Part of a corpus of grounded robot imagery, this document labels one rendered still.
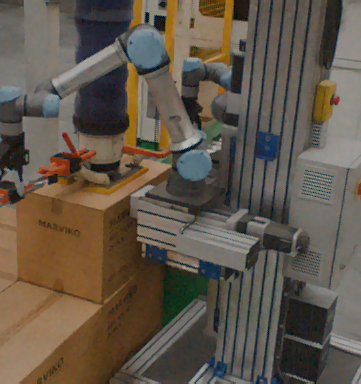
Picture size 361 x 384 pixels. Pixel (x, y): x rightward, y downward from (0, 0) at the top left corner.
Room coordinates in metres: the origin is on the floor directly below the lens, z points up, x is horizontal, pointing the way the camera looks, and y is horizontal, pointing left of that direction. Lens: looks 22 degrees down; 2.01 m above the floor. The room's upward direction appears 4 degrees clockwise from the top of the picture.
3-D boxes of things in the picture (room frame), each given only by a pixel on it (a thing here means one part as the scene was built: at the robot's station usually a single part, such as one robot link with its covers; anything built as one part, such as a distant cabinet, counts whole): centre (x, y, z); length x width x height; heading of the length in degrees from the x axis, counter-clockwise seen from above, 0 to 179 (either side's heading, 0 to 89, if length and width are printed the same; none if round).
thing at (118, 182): (2.76, 0.27, 0.97); 0.34 x 0.10 x 0.05; 157
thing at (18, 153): (2.27, 0.58, 1.22); 0.09 x 0.08 x 0.12; 157
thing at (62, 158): (2.57, 0.46, 1.08); 0.10 x 0.08 x 0.06; 67
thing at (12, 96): (2.27, 0.58, 1.38); 0.09 x 0.08 x 0.11; 97
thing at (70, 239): (2.80, 0.36, 0.75); 0.60 x 0.40 x 0.40; 157
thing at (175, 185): (2.48, 0.00, 1.09); 0.15 x 0.15 x 0.10
